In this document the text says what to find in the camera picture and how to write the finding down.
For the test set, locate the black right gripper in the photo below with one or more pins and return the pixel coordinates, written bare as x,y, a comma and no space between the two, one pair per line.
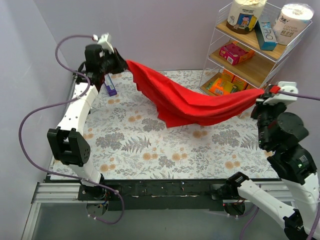
261,103

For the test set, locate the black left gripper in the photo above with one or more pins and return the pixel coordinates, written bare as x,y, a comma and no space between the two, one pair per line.
116,61

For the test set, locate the red tank top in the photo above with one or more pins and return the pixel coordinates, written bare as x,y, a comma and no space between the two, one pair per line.
179,106

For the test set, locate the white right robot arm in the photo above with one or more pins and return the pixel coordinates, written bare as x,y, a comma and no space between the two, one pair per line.
280,132

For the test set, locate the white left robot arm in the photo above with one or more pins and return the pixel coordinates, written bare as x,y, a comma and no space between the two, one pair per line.
66,141

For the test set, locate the purple rectangular box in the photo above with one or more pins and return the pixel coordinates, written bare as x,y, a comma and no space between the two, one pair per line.
110,88

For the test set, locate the orange green snack box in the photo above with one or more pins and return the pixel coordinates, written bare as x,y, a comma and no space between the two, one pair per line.
221,87

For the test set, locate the orange box on shelf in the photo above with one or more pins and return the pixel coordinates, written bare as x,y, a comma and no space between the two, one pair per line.
227,75

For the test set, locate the pink tissue box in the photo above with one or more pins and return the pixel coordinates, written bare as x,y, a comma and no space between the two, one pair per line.
235,53

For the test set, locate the floral patterned table mat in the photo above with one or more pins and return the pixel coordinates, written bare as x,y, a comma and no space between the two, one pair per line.
129,142

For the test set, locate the blue toothpaste box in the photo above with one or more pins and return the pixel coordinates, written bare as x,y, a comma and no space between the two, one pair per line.
264,33

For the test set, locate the white toilet paper roll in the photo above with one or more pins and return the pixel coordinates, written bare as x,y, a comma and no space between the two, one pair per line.
291,21

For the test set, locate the cartoon toilet paper pack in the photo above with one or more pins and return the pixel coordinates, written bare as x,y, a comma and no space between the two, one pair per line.
244,14

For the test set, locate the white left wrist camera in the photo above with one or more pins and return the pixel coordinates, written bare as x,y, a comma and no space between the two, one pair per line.
105,41

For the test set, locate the white wire shelf rack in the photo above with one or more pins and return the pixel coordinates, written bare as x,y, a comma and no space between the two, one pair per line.
258,71

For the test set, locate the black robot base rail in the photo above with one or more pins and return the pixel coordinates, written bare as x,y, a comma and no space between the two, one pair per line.
166,194

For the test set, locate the aluminium frame rail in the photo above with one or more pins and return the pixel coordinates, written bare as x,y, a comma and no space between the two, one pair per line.
48,193

